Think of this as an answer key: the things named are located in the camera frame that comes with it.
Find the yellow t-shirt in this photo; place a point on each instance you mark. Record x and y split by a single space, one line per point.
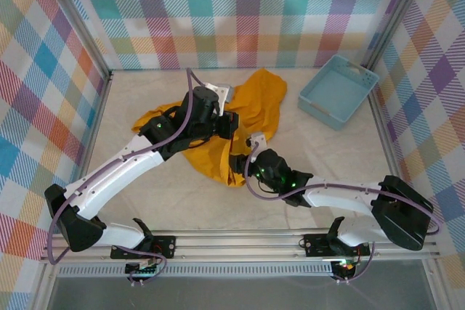
259 103

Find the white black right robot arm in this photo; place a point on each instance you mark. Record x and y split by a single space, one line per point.
338 197

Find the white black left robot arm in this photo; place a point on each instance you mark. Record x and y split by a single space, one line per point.
116 175

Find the light blue plastic bin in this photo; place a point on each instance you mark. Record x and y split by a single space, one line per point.
334 92

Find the right controller board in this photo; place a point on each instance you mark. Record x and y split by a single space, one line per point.
345 267

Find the controller board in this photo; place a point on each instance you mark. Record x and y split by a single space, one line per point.
345 267
141 269

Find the grey metal panel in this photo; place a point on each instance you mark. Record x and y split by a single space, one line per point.
236 293

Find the left controller board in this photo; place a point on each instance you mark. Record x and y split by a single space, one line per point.
141 269

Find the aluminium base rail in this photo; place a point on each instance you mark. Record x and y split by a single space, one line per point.
236 242

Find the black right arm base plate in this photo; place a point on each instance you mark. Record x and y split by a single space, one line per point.
314 244

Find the aluminium side rail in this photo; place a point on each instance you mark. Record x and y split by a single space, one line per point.
96 117
387 139

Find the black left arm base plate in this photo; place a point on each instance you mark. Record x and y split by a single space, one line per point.
167 246

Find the aluminium frame post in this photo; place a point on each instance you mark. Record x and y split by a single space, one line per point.
78 23
399 12

